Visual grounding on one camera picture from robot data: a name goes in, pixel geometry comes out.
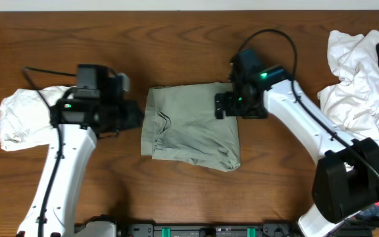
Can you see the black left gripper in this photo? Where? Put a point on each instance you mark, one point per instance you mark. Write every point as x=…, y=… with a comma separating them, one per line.
x=131, y=114

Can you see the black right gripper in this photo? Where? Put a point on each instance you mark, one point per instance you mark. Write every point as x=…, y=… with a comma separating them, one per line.
x=219, y=106

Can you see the khaki green shorts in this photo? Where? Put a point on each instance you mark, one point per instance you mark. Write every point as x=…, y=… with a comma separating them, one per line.
x=180, y=125

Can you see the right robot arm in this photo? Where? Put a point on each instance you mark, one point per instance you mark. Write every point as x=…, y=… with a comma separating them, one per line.
x=347, y=169

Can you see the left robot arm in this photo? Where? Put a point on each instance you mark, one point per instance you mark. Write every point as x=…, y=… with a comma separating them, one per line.
x=96, y=105

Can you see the folded white cloth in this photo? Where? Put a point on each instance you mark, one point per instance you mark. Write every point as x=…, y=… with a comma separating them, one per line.
x=24, y=118

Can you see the crumpled white shirt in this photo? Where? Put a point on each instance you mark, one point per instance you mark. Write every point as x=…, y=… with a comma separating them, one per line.
x=353, y=103

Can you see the black mounting rail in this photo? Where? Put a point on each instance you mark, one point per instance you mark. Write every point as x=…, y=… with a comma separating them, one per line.
x=192, y=230

